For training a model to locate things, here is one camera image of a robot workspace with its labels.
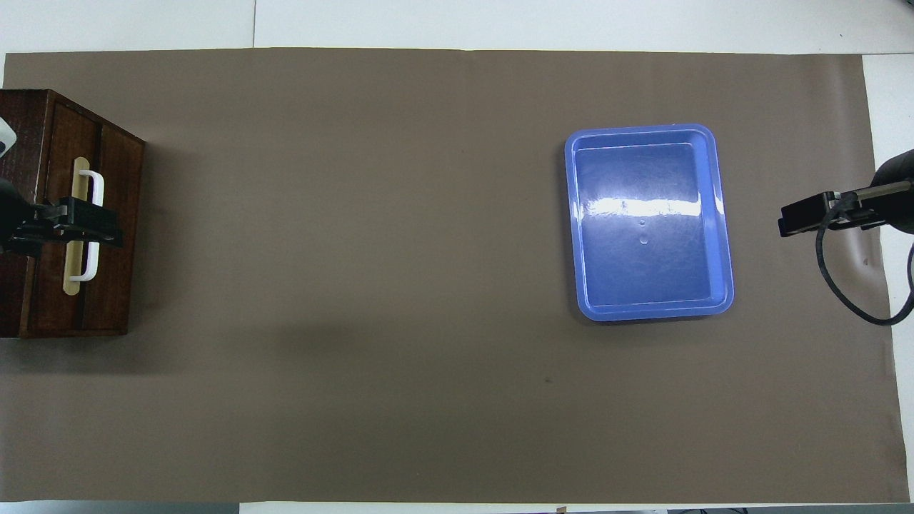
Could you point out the brown paper table mat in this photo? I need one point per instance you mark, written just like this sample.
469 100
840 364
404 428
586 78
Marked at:
357 285

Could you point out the dark wooden drawer cabinet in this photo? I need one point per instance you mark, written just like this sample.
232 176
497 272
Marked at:
21 121

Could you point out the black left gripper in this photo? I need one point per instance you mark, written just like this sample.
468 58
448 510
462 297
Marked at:
36 230

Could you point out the blue plastic tray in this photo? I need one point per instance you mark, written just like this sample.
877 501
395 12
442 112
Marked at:
646 228

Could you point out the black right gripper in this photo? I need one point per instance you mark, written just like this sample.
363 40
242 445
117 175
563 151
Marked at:
857 213

